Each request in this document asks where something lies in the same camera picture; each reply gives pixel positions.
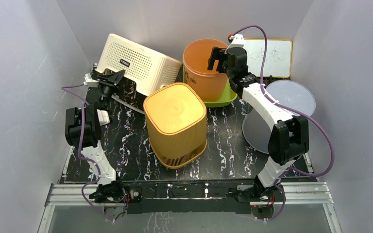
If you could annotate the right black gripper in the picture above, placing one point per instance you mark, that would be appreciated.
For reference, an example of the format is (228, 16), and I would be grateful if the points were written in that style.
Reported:
(216, 55)

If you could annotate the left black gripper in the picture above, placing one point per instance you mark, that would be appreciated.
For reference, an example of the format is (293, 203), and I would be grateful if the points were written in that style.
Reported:
(111, 81)

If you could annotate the orange plastic bucket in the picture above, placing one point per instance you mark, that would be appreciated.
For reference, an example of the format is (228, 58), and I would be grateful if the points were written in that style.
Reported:
(197, 53)

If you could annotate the cream perforated storage basket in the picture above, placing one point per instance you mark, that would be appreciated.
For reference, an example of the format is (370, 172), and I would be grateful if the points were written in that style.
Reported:
(149, 69)

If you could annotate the yellow slatted waste basket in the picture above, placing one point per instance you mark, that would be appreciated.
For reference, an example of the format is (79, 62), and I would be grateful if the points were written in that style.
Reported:
(177, 125)

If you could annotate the grey plastic bucket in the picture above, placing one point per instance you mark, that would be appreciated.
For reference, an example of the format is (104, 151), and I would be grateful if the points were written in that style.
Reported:
(257, 125)

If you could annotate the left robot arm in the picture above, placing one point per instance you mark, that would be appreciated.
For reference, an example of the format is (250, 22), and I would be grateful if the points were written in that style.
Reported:
(83, 131)

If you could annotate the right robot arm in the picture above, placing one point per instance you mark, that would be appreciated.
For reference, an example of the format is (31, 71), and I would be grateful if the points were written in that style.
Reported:
(289, 138)

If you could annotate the green plastic tray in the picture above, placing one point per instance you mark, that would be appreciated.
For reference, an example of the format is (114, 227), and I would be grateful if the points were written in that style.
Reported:
(225, 98)

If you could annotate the black marbled table mat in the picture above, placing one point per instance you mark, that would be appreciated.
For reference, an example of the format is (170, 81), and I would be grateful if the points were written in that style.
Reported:
(227, 156)

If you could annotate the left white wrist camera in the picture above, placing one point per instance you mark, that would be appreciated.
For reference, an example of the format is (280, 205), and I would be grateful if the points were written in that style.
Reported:
(88, 81)

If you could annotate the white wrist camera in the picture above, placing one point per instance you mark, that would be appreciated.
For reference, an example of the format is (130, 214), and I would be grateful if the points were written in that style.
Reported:
(88, 81)
(236, 41)

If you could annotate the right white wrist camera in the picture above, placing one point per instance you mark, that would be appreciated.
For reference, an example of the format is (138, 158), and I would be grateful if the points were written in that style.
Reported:
(236, 41)

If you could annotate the small whiteboard yellow frame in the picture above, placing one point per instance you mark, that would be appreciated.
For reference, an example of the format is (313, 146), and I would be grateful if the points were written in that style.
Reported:
(278, 57)

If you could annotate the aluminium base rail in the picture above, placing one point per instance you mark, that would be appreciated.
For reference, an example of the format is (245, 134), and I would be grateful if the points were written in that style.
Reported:
(197, 196)

